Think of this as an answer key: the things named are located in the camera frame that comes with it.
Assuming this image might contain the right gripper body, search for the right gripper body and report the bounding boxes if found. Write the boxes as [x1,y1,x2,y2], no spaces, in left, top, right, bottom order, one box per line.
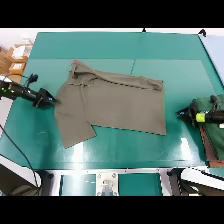
[186,102,201,128]

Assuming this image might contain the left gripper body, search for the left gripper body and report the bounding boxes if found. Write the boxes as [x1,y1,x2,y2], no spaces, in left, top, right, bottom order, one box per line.
[32,87,52,109]

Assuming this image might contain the olive grey T-shirt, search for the olive grey T-shirt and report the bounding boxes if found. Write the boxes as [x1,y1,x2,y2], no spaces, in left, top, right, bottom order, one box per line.
[53,59,167,150]

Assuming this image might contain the cardboard box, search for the cardboard box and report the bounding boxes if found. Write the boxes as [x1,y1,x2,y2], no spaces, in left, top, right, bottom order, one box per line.
[7,61,28,76]
[9,44,34,63]

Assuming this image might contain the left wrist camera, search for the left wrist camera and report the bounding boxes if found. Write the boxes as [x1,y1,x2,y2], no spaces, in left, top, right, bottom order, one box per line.
[25,73,39,88]

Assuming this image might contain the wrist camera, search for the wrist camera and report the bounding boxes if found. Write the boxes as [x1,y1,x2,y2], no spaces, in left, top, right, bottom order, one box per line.
[25,73,39,88]
[209,94,220,110]

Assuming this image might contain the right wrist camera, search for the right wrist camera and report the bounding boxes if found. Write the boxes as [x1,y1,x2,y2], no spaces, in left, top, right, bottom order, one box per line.
[209,94,220,110]

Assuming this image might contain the black cable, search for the black cable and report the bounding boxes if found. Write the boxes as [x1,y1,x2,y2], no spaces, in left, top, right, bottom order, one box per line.
[0,124,42,188]

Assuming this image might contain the silver frame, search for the silver frame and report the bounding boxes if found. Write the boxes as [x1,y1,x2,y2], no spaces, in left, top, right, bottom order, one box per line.
[42,167,224,197]

